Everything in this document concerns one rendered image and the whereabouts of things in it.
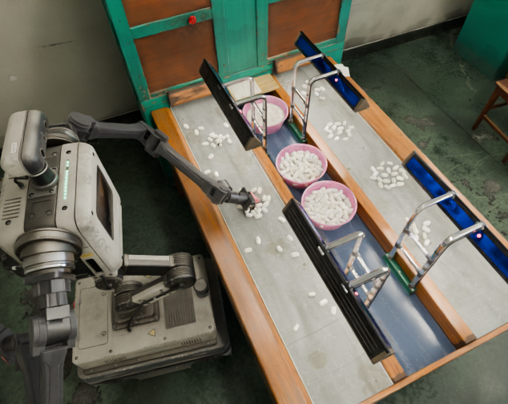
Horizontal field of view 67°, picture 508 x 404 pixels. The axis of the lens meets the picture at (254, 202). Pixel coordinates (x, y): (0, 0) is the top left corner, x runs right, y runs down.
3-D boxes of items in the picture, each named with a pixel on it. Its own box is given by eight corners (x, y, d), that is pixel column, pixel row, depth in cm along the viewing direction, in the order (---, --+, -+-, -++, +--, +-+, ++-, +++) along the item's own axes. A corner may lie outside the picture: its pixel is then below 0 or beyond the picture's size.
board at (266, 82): (229, 104, 228) (229, 103, 227) (220, 89, 236) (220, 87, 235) (280, 88, 235) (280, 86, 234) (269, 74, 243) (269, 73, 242)
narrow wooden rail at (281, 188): (387, 388, 149) (395, 382, 139) (218, 104, 245) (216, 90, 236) (399, 381, 150) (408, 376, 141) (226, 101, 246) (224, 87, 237)
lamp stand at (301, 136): (302, 147, 219) (309, 82, 182) (286, 125, 230) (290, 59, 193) (332, 136, 223) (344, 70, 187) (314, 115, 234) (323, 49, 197)
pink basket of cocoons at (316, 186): (316, 244, 183) (318, 234, 175) (290, 202, 197) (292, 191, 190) (364, 224, 189) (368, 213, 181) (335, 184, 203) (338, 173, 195)
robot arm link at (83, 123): (137, 135, 181) (147, 118, 178) (156, 154, 178) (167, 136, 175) (54, 133, 141) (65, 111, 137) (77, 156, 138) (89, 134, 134)
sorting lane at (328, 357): (321, 423, 137) (322, 423, 135) (171, 110, 233) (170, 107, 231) (392, 385, 143) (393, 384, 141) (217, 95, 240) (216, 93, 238)
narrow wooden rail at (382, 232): (454, 351, 156) (466, 344, 146) (264, 89, 252) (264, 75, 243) (465, 345, 157) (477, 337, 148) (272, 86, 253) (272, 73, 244)
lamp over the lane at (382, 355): (372, 365, 117) (378, 360, 111) (281, 212, 151) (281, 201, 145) (394, 354, 119) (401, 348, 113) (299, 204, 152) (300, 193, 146)
